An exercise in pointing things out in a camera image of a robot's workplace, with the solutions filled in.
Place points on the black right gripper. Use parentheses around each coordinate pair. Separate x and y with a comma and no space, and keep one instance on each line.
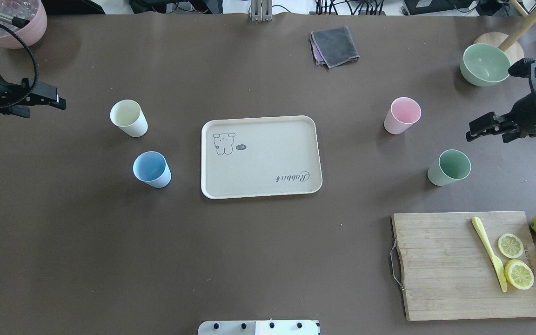
(526,113)

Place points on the green plastic cup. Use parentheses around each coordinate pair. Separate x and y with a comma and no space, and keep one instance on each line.
(451,166)

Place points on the blue plastic cup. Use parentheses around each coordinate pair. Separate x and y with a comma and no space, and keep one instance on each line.
(151,168)

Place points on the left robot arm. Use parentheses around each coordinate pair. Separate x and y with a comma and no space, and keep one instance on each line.
(34,80)

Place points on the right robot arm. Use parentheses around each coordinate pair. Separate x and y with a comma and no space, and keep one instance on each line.
(519,123)

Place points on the cream rabbit tray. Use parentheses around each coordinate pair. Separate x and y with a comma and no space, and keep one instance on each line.
(260,156)

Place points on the green bowl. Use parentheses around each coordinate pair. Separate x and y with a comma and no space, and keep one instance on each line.
(484,65)

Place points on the pink plastic cup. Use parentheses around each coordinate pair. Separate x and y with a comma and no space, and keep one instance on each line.
(403,113)

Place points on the cream plastic cup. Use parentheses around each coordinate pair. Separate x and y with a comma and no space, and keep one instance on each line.
(128,116)

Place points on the pink bowl with ice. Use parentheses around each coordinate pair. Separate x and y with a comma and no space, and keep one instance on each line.
(27,19)

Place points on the wooden stand with base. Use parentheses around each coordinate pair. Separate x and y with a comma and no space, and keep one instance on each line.
(508,43)

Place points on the lemon slice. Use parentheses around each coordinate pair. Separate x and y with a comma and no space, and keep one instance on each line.
(510,246)
(519,275)

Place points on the wooden cutting board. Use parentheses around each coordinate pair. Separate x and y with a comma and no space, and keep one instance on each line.
(445,272)

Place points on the yellow plastic knife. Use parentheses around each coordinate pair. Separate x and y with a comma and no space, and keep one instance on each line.
(497,263)

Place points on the grey folded cloth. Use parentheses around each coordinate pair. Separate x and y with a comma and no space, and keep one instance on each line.
(333,47)

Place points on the aluminium frame post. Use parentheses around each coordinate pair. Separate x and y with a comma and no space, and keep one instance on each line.
(260,10)

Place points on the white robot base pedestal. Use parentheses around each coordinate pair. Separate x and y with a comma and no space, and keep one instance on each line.
(260,327)

